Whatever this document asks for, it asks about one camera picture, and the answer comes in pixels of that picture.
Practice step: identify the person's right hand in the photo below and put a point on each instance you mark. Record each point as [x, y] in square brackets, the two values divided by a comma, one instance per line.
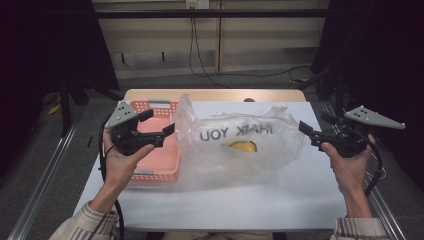
[350, 173]

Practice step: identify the clear printed plastic bag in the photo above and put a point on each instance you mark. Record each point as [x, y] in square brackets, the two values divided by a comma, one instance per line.
[233, 161]

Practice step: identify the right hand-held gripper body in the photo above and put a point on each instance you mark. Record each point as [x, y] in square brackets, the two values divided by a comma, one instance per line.
[346, 141]

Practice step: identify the pink plastic basket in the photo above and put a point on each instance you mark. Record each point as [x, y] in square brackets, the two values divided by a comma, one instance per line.
[163, 160]

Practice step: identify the dark round table grommet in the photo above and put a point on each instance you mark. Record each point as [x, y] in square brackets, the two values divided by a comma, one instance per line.
[249, 100]

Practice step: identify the yellow floor tape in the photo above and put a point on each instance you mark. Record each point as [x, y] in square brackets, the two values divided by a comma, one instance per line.
[54, 109]

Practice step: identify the white wall outlet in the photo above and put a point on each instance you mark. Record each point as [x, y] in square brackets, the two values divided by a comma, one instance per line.
[201, 4]

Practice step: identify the person's left hand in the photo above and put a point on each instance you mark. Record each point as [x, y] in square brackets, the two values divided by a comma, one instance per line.
[118, 168]

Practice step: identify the white table mat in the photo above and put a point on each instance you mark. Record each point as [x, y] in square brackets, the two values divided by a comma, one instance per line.
[233, 208]

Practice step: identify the metal floor rail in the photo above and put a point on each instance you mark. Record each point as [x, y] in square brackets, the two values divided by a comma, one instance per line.
[40, 193]
[383, 208]

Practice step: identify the dark curtain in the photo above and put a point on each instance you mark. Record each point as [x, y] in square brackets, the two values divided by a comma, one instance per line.
[393, 50]
[33, 50]

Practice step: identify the black metal stand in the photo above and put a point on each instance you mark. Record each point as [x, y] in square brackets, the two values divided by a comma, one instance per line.
[65, 110]

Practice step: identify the black horizontal bar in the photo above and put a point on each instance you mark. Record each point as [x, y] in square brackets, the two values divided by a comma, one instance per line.
[150, 13]

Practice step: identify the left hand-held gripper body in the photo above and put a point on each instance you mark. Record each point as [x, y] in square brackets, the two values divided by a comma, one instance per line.
[133, 141]

